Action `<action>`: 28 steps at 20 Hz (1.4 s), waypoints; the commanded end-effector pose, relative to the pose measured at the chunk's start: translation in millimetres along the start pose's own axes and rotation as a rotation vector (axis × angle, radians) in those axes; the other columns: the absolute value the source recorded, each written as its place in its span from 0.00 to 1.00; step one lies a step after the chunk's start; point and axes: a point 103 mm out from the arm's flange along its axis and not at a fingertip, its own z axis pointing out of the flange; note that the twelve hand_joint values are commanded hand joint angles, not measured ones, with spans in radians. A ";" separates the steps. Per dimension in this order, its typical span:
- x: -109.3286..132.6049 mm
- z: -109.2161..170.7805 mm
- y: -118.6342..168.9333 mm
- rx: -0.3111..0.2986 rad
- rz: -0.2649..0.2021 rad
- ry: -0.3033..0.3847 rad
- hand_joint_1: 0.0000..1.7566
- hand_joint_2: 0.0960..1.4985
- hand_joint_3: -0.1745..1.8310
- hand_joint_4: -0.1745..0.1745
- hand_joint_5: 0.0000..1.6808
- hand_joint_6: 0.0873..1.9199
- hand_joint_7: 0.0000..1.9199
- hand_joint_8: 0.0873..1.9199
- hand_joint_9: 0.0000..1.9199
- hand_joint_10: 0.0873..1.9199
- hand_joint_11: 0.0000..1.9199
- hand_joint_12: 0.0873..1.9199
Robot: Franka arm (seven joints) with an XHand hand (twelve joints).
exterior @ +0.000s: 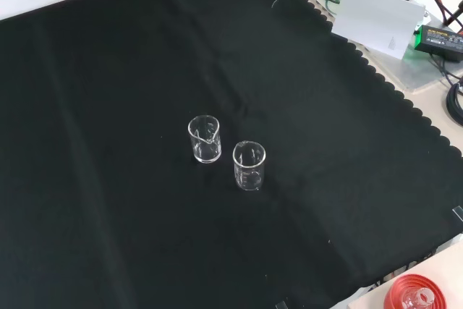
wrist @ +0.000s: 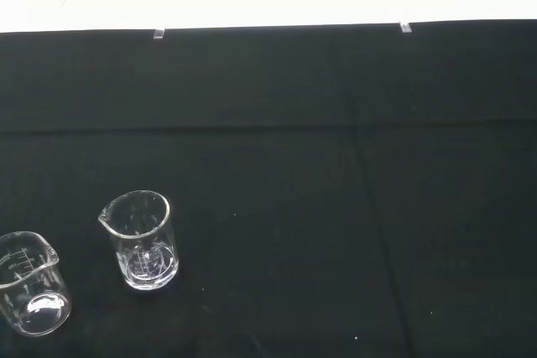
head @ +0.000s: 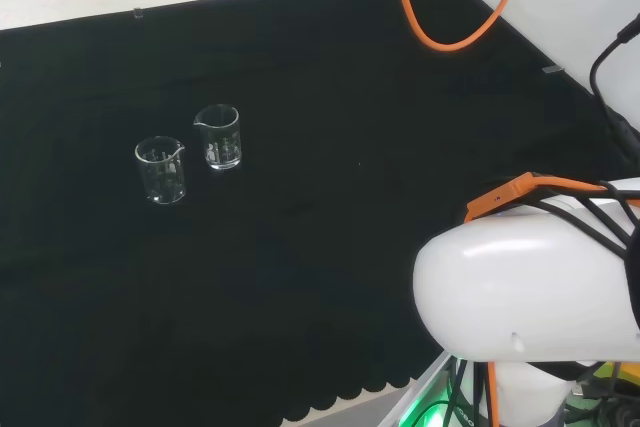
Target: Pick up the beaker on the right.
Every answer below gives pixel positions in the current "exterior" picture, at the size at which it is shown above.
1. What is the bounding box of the black cable bundle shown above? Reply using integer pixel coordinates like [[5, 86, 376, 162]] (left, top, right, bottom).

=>
[[445, 82, 463, 126]]

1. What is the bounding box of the small clear glass flask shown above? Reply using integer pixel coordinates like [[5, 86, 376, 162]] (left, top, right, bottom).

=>
[[401, 287, 437, 309]]

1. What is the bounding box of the pale white board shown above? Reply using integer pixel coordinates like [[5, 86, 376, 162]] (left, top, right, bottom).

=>
[[331, 0, 427, 61]]

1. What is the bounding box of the red ribbed funnel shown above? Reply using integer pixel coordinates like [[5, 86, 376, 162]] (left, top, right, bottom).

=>
[[383, 272, 449, 309]]

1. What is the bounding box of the clear beaker with white graduations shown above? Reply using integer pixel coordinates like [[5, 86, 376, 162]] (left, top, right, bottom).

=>
[[231, 141, 268, 192]]

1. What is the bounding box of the clear glass beaker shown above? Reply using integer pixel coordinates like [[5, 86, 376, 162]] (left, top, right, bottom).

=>
[[187, 114, 222, 164]]

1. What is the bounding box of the black power adapter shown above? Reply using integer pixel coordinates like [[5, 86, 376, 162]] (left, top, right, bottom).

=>
[[413, 25, 463, 64]]

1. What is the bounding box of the black cloth with scalloped edge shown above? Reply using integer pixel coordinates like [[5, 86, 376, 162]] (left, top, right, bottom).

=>
[[0, 0, 463, 309]]

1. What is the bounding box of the metal base plate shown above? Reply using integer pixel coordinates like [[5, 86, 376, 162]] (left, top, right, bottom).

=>
[[306, 0, 463, 93]]

